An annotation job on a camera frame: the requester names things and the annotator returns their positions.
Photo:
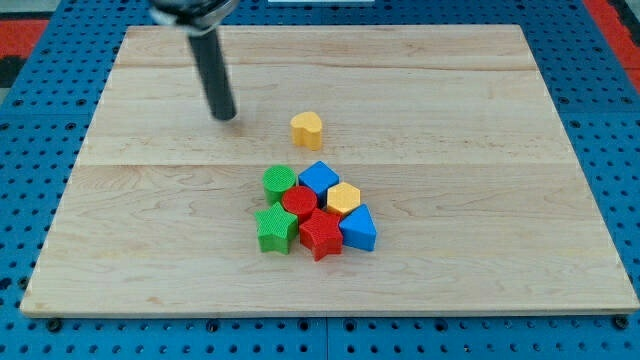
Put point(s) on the silver robot end-effector mount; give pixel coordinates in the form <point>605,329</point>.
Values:
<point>194,16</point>

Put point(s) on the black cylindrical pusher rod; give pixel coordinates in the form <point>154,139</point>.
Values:
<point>209,58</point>

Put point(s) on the yellow heart block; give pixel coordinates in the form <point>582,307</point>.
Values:
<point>306,130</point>

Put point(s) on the green circle block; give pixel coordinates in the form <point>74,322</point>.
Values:
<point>276,180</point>

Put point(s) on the red circle block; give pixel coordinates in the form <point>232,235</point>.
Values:
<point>300,201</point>

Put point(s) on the blue square block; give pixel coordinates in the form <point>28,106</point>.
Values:
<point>319,177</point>

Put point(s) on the green star block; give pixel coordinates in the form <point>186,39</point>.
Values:
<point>276,228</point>

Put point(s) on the yellow hexagon block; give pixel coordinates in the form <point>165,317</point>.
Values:
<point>342,199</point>

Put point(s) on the wooden board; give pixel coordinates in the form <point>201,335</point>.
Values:
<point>449,132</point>

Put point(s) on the red star block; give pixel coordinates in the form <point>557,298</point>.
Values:
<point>321,234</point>

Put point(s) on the blue triangle block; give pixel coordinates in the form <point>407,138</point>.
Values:
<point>358,229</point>

